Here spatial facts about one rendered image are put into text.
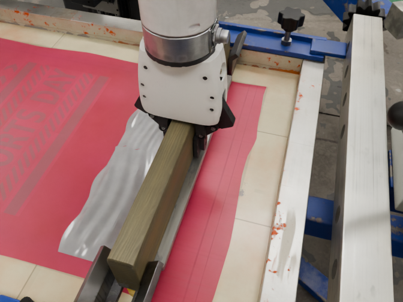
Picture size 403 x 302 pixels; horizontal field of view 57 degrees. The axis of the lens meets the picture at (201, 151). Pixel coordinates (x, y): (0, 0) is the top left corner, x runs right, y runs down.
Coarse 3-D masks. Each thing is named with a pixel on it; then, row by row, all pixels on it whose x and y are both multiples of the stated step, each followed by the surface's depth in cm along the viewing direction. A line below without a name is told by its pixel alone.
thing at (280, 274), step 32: (0, 0) 79; (64, 32) 77; (96, 32) 75; (128, 32) 72; (256, 64) 70; (288, 64) 68; (320, 64) 65; (320, 96) 60; (288, 160) 52; (288, 192) 48; (288, 224) 45; (288, 256) 43; (288, 288) 41
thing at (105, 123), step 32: (0, 64) 71; (64, 64) 71; (96, 64) 71; (128, 64) 71; (128, 96) 65; (256, 96) 65; (96, 128) 60; (224, 128) 60; (256, 128) 60; (224, 160) 56
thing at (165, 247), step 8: (208, 136) 54; (208, 144) 54; (200, 152) 52; (200, 160) 51; (192, 168) 50; (192, 176) 49; (184, 184) 49; (192, 184) 49; (184, 192) 48; (184, 200) 47; (176, 208) 46; (184, 208) 46; (176, 216) 46; (168, 224) 45; (176, 224) 45; (168, 232) 44; (176, 232) 45; (168, 240) 44; (160, 248) 43; (168, 248) 43; (160, 256) 42; (168, 256) 43
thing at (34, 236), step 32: (64, 160) 56; (96, 160) 56; (64, 192) 53; (192, 192) 53; (224, 192) 53; (0, 224) 49; (32, 224) 49; (64, 224) 49; (192, 224) 49; (224, 224) 49; (32, 256) 47; (64, 256) 47; (192, 256) 47; (224, 256) 47; (160, 288) 44; (192, 288) 44
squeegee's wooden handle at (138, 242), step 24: (168, 144) 44; (192, 144) 49; (168, 168) 42; (144, 192) 40; (168, 192) 42; (144, 216) 38; (168, 216) 44; (120, 240) 37; (144, 240) 37; (120, 264) 35; (144, 264) 38
